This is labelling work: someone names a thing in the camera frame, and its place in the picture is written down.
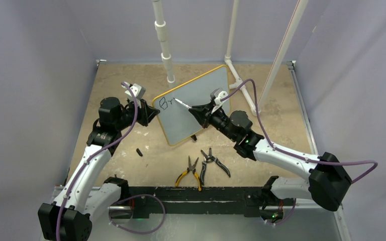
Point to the yellow framed whiteboard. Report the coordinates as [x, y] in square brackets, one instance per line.
[178, 106]

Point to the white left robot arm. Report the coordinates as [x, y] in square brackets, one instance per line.
[71, 215]

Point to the white PVC pipe frame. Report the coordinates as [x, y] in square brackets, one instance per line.
[257, 32]

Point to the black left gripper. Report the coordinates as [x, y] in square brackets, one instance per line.
[146, 113]

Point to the black marker cap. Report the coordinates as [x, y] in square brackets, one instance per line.
[139, 152]

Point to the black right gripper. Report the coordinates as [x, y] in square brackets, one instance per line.
[204, 115]

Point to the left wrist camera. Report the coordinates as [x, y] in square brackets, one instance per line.
[135, 93]

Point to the black base bar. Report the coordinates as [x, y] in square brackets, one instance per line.
[246, 201]

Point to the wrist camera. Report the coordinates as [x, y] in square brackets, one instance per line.
[135, 93]
[218, 98]

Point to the white whiteboard marker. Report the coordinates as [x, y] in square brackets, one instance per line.
[182, 103]

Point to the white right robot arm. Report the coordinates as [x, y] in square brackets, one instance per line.
[321, 178]

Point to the black whiteboard stand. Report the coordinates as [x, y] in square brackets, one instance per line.
[194, 138]

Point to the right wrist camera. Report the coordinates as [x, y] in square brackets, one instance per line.
[218, 98]

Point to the black grey wire stripper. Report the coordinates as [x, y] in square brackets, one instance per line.
[210, 158]

